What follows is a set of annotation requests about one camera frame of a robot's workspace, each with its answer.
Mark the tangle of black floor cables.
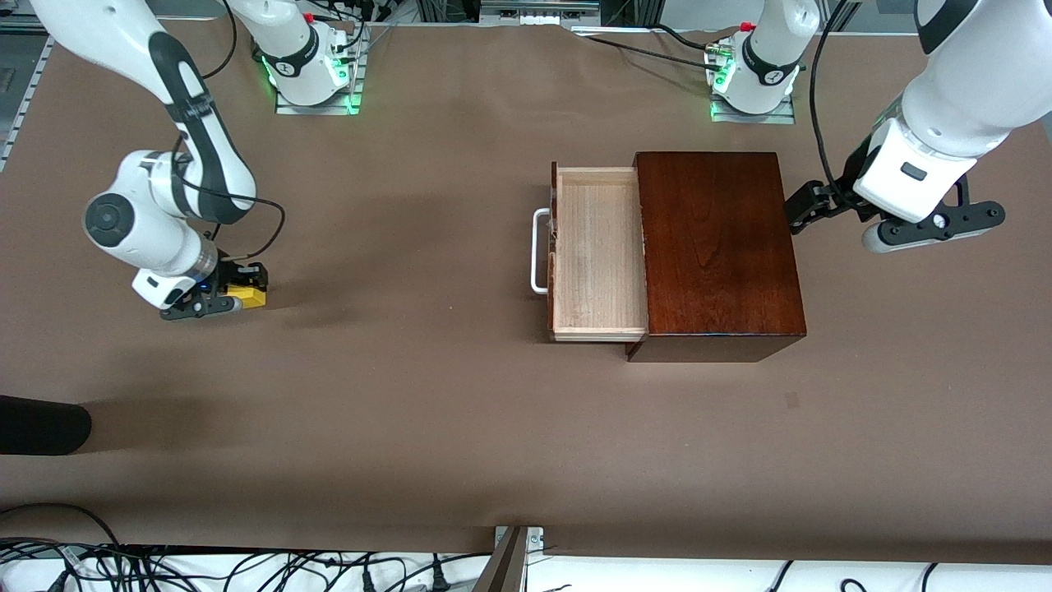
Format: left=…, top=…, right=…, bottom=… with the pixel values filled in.
left=0, top=539, right=494, bottom=592

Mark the aluminium table side rail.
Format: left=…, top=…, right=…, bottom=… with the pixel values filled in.
left=0, top=37, right=53, bottom=173

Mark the light plywood panel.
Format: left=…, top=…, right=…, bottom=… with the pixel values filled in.
left=532, top=162, right=650, bottom=344

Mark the black arm base cable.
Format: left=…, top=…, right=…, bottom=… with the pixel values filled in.
left=567, top=29, right=714, bottom=68
left=649, top=23, right=717, bottom=53

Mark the grey power strip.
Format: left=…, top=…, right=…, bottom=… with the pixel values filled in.
left=479, top=0, right=601, bottom=23

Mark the dark brown wooden cabinet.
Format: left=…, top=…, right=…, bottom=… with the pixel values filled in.
left=625, top=151, right=808, bottom=363

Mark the black padded cylinder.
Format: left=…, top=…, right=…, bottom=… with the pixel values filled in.
left=0, top=395, right=93, bottom=456

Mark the black arched floor cable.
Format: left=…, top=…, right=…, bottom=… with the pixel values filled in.
left=0, top=502, right=126, bottom=549

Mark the aluminium table edge bracket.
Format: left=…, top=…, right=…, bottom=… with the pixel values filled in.
left=473, top=525, right=545, bottom=592

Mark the aluminium right arm base plate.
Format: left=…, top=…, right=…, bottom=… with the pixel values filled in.
left=275, top=25, right=364, bottom=116

